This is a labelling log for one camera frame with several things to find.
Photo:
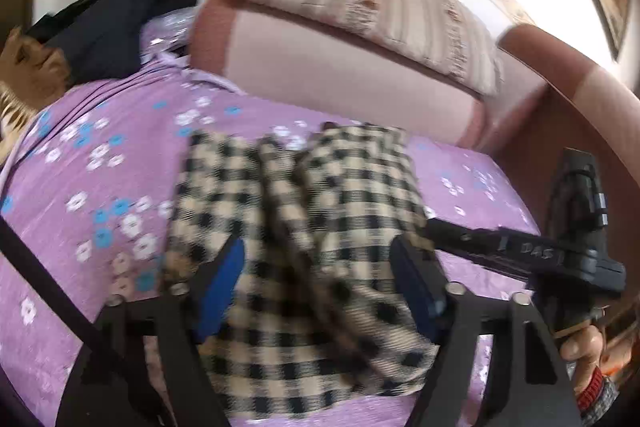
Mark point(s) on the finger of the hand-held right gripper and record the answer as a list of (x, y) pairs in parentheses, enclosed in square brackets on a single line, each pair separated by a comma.
[(465, 239)]

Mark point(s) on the brown white patterned cloth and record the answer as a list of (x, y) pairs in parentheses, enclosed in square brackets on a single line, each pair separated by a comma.
[(15, 117)]

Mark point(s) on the black cream checked coat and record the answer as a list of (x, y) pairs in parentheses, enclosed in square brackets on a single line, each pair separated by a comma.
[(305, 232)]

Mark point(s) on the person's right hand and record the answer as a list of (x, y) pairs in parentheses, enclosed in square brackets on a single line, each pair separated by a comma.
[(582, 349)]

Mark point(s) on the brown padded side panel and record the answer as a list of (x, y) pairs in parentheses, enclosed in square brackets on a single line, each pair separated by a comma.
[(575, 107)]

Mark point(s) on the pink padded headboard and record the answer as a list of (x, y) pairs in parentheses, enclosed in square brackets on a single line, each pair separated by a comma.
[(325, 62)]

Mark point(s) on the black garment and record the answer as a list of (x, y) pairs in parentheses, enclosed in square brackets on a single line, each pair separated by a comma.
[(115, 27)]

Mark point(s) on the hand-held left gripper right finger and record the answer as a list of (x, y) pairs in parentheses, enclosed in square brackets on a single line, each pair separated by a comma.
[(416, 289)]

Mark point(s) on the purple floral bedsheet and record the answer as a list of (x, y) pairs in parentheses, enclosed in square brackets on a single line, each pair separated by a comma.
[(100, 167)]

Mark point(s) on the brown garment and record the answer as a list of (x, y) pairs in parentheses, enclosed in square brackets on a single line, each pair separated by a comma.
[(35, 72)]

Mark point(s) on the striped beige pillow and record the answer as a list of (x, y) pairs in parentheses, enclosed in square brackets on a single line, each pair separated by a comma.
[(380, 2)]

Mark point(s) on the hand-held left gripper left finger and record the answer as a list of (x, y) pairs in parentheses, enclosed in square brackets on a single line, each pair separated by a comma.
[(225, 279)]

